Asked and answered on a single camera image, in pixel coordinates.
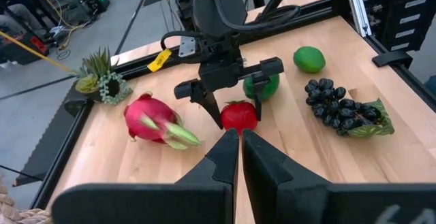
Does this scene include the green lime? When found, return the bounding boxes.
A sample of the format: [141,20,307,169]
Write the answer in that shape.
[243,73,281,103]
[293,46,326,74]

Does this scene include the pink dragon fruit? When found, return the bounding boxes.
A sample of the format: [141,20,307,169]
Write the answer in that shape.
[123,92,202,150]

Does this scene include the red tomato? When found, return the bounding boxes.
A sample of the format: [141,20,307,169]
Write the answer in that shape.
[220,99,259,135]

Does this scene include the black table edge bracket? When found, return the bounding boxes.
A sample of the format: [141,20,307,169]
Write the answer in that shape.
[371,49,414,69]

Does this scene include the grape leaves with stem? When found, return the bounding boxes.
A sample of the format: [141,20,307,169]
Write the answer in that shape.
[304,77,396,139]

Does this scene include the black aluminium rig frame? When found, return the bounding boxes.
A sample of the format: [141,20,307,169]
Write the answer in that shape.
[13,0,436,211]

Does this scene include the black drawer cabinet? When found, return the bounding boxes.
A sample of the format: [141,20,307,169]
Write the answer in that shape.
[360,0,436,53]

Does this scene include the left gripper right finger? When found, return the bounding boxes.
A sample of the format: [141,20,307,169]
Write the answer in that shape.
[241,129,436,224]

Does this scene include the person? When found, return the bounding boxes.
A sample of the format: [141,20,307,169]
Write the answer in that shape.
[0,3,47,37]

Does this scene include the yellow hanging cable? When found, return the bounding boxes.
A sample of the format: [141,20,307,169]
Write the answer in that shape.
[0,29,78,75]

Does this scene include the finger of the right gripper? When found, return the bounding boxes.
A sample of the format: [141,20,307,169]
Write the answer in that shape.
[190,89,225,130]
[251,75,270,122]

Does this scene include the yellow label tag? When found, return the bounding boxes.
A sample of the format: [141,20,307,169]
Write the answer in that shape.
[146,48,173,74]

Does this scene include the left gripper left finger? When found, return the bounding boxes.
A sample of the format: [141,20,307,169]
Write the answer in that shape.
[50,128,240,224]

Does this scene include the woven wicker basket with handles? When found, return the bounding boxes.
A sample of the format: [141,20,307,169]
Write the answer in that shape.
[0,174,54,224]

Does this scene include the silver aluminium extrusion bar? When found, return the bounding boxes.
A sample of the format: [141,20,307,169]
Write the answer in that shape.
[343,0,373,38]

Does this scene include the small succulent plant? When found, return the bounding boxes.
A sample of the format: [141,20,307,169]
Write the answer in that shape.
[73,46,134,106]

